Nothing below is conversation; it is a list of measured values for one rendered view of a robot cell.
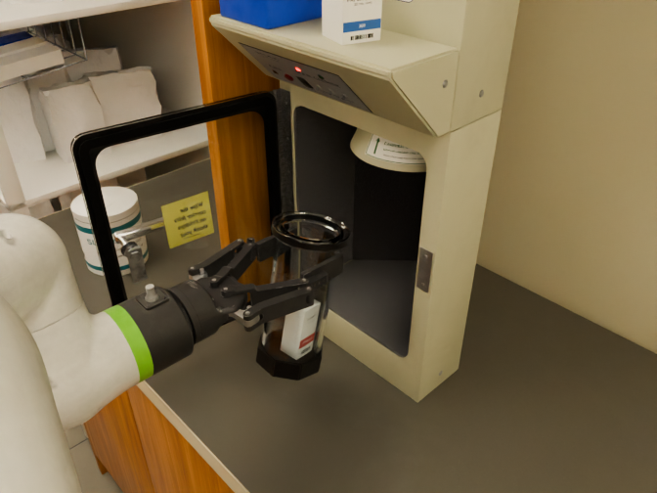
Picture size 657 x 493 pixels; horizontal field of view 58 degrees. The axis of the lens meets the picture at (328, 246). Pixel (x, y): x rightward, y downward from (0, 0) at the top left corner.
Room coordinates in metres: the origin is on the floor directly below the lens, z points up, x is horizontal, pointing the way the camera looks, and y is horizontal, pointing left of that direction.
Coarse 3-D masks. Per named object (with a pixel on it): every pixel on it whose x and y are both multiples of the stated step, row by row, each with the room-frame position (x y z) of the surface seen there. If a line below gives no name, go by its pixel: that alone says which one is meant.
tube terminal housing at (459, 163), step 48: (384, 0) 0.75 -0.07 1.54; (432, 0) 0.70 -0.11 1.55; (480, 0) 0.69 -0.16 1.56; (480, 48) 0.69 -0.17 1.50; (480, 96) 0.70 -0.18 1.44; (432, 144) 0.68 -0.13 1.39; (480, 144) 0.72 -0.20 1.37; (432, 192) 0.68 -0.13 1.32; (480, 192) 0.73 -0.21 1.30; (432, 240) 0.67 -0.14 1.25; (432, 288) 0.67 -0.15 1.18; (336, 336) 0.80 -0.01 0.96; (432, 336) 0.68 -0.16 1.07; (432, 384) 0.69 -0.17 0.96
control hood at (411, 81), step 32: (224, 32) 0.81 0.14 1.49; (256, 32) 0.74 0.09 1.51; (288, 32) 0.73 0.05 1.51; (320, 32) 0.73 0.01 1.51; (384, 32) 0.73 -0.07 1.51; (256, 64) 0.85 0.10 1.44; (320, 64) 0.68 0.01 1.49; (352, 64) 0.63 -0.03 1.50; (384, 64) 0.61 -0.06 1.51; (416, 64) 0.62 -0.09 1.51; (448, 64) 0.65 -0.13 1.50; (384, 96) 0.64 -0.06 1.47; (416, 96) 0.62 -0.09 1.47; (448, 96) 0.66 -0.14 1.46; (416, 128) 0.66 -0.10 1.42; (448, 128) 0.66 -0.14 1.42
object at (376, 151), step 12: (360, 132) 0.82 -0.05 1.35; (360, 144) 0.81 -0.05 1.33; (372, 144) 0.79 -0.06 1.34; (384, 144) 0.77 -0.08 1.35; (396, 144) 0.77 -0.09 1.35; (360, 156) 0.79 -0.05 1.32; (372, 156) 0.78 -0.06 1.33; (384, 156) 0.77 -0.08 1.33; (396, 156) 0.76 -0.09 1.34; (408, 156) 0.76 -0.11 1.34; (420, 156) 0.76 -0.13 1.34; (384, 168) 0.76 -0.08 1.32; (396, 168) 0.75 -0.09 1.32; (408, 168) 0.75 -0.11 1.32; (420, 168) 0.75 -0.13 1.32
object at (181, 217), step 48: (240, 96) 0.85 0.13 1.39; (144, 144) 0.75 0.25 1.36; (192, 144) 0.79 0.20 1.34; (240, 144) 0.84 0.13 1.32; (144, 192) 0.75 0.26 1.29; (192, 192) 0.79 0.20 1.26; (240, 192) 0.83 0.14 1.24; (144, 240) 0.74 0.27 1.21; (192, 240) 0.78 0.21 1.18; (144, 288) 0.73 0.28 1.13
